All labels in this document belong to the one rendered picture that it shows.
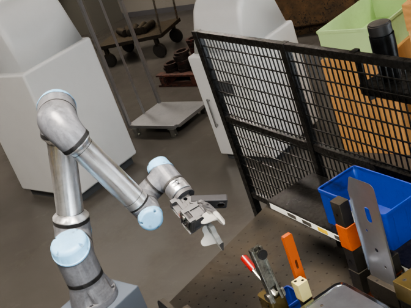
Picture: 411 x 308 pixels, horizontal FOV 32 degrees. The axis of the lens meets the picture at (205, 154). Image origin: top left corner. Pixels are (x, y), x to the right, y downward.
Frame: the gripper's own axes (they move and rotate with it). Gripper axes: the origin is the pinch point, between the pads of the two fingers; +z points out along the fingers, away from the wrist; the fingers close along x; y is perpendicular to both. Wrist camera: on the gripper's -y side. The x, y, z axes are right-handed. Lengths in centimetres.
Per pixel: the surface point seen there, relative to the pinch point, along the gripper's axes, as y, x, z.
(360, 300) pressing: -17.0, 3.4, 39.3
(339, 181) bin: -43.9, -3.9, 2.4
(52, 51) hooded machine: -65, -197, -297
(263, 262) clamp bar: -0.6, 7.8, 16.2
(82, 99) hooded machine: -71, -231, -270
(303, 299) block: -6.6, -2.2, 28.4
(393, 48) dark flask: -64, 37, -6
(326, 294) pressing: -12.8, -2.1, 31.0
